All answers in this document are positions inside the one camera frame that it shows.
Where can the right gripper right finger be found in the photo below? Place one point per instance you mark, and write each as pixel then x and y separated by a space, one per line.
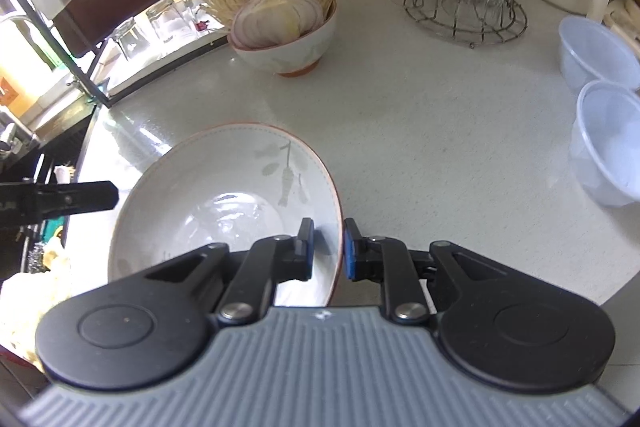
pixel 394 267

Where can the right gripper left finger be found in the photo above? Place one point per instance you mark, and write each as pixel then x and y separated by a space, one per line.
pixel 251 277

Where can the white leaf plate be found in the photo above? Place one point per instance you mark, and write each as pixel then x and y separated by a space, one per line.
pixel 233 184

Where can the clear plastic bowl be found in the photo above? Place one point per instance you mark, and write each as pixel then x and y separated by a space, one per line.
pixel 604 147
pixel 589 51

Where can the yellow dish cloth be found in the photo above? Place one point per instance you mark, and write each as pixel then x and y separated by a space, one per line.
pixel 26 297

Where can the orange detergent bottle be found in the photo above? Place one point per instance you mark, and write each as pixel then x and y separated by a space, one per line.
pixel 24 78

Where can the white drip tray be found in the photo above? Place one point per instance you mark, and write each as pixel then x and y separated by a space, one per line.
pixel 119 76

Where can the drinking glass left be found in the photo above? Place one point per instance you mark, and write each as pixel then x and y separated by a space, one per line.
pixel 130 39

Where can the drinking glass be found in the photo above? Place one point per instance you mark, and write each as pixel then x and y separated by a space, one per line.
pixel 130 39
pixel 167 21
pixel 197 15

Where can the drinking glass middle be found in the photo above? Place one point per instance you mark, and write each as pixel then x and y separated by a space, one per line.
pixel 167 21

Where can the bowl with noodles and onion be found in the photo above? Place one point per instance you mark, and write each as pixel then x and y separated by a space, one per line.
pixel 285 37

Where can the drinking glass right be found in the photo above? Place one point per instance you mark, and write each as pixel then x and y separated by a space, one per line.
pixel 197 15

